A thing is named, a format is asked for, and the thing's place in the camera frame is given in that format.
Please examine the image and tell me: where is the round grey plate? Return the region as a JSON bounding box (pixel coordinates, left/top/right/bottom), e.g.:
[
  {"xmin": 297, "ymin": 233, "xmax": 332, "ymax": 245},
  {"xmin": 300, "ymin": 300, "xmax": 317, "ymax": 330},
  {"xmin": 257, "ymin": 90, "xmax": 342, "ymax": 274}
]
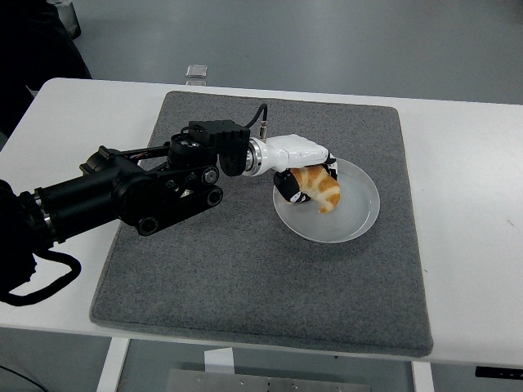
[{"xmin": 272, "ymin": 157, "xmax": 382, "ymax": 245}]

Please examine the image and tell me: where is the grey bin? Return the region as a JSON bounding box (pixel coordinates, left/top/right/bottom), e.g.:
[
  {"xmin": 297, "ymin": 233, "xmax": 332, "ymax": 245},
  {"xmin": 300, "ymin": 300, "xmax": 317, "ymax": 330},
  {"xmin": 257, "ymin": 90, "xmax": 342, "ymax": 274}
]
[{"xmin": 51, "ymin": 0, "xmax": 83, "ymax": 40}]

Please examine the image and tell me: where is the grey felt mat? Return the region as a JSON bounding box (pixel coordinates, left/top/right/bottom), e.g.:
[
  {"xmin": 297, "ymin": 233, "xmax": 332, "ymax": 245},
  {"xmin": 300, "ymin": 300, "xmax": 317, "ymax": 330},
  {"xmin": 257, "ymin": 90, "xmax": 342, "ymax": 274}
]
[{"xmin": 89, "ymin": 90, "xmax": 435, "ymax": 359}]

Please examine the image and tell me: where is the golden croissant bread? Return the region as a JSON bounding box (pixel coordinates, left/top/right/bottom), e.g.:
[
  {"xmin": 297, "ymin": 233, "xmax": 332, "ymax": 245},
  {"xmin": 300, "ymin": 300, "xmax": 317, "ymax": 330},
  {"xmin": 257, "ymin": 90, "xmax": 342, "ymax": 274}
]
[{"xmin": 290, "ymin": 163, "xmax": 342, "ymax": 215}]

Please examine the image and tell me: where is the black table control panel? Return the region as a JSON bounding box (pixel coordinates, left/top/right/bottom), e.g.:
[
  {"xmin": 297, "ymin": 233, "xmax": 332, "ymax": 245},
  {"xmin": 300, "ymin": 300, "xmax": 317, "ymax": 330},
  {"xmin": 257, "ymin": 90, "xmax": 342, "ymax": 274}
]
[{"xmin": 476, "ymin": 366, "xmax": 523, "ymax": 379}]

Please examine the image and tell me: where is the thin black floor cable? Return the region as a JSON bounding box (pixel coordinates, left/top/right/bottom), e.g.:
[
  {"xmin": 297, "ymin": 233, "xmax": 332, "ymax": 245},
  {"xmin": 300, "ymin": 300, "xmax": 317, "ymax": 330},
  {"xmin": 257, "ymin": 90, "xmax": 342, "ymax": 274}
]
[{"xmin": 0, "ymin": 362, "xmax": 42, "ymax": 392}]

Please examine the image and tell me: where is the dark bulky object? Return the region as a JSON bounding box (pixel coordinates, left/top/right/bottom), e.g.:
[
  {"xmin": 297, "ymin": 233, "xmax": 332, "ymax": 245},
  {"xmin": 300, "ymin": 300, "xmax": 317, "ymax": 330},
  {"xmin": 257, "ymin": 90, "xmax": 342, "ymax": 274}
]
[{"xmin": 0, "ymin": 0, "xmax": 93, "ymax": 138}]

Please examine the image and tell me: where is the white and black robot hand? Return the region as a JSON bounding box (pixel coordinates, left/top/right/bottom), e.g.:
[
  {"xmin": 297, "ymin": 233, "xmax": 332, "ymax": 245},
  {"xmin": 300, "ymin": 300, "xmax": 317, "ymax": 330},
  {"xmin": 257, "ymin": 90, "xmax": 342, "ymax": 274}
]
[{"xmin": 260, "ymin": 133, "xmax": 340, "ymax": 205}]

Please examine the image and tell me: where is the white table leg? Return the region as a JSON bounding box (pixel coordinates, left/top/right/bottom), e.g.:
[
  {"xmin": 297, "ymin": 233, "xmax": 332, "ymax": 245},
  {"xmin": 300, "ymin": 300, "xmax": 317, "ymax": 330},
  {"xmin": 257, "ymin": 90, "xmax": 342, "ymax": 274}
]
[
  {"xmin": 410, "ymin": 361, "xmax": 435, "ymax": 392},
  {"xmin": 96, "ymin": 337, "xmax": 131, "ymax": 392}
]

